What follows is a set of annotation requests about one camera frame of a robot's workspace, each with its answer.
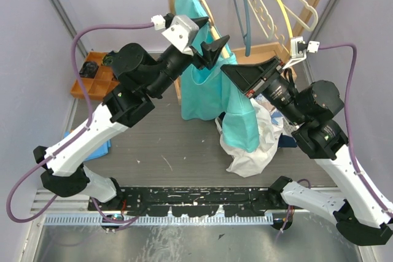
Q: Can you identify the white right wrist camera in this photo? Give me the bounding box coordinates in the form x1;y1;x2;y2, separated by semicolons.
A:
283;36;320;69

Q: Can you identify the white perforated plastic basket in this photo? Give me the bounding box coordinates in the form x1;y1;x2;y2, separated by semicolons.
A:
214;117;300;136

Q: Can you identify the rolled dark sock top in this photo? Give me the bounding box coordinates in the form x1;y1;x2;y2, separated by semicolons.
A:
102;52;115;66

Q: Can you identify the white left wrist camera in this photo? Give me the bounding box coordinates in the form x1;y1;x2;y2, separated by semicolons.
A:
151;13;200;56

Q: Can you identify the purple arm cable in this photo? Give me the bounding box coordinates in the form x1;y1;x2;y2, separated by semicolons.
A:
274;42;393;244
6;22;157;232

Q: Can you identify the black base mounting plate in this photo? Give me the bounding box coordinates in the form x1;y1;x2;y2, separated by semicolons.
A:
98;187;287;217

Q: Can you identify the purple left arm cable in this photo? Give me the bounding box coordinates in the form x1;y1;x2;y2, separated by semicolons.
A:
6;22;157;232

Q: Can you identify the rolled dark sock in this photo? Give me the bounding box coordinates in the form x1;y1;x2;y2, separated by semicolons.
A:
102;52;115;66
79;61;99;79

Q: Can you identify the wooden clothes rack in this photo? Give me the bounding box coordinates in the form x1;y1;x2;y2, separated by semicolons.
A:
164;0;338;106

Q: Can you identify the white slotted cable duct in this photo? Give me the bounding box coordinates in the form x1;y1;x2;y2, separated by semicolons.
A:
44;213;273;226

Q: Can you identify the rolled dark sock left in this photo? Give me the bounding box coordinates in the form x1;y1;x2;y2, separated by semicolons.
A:
79;61;99;79

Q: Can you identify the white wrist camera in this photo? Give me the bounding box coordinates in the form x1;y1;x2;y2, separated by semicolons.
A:
151;13;200;56
283;36;320;69

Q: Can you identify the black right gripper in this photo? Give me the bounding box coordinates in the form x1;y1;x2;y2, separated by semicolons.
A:
220;55;308;126

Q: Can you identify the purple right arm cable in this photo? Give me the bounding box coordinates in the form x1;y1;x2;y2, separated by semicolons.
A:
274;42;393;244

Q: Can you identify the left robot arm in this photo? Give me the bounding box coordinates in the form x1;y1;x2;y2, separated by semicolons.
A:
34;14;230;210

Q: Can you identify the white t shirt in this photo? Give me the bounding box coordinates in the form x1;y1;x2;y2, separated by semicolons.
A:
220;111;284;178

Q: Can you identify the navy t shirt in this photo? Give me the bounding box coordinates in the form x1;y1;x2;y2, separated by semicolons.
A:
278;134;298;148

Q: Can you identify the blue folded cloth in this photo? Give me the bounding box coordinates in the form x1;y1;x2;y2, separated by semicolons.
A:
63;129;112;162

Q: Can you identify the wooden compartment tray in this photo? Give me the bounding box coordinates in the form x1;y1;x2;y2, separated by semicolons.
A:
81;51;119;101

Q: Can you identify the teal t shirt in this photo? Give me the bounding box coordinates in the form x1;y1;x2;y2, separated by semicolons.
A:
174;0;260;153

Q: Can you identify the wooden hanger with teal shirt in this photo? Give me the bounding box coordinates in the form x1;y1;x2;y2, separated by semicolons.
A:
199;0;230;58

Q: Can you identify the grey blue plastic hanger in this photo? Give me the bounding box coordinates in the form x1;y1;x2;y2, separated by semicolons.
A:
233;0;251;57

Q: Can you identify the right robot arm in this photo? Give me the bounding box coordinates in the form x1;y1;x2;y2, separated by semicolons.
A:
220;57;392;246

